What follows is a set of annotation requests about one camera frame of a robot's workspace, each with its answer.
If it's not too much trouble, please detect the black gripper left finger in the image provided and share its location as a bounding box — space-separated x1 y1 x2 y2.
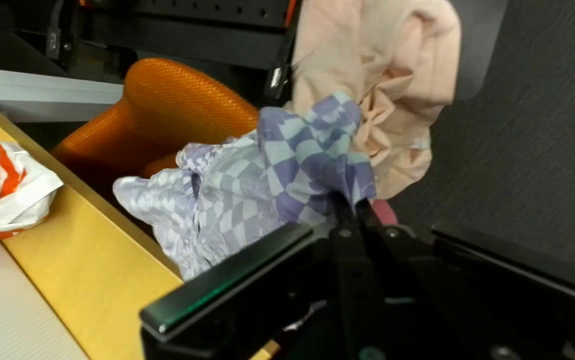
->
330 194 394 360

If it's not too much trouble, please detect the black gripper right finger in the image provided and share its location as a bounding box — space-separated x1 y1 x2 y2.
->
356 199 542 360

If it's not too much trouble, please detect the purple white checkered cloth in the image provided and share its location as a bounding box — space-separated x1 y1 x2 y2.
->
113 92 376 279

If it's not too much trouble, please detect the peach garment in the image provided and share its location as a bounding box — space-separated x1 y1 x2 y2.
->
292 0 462 199

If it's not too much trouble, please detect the pink garment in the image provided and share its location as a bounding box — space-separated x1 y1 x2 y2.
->
372 199 398 225

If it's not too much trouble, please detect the orange black clamp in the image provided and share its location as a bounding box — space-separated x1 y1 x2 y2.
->
45 0 91 67
264 0 302 99

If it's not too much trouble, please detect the near orange chair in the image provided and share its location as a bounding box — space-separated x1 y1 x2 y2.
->
53 57 260 191

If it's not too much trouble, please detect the black perforated mounting board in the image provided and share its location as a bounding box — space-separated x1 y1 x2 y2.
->
0 0 510 101

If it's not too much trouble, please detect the white orange striped garment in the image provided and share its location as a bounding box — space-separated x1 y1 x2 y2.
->
0 139 65 240

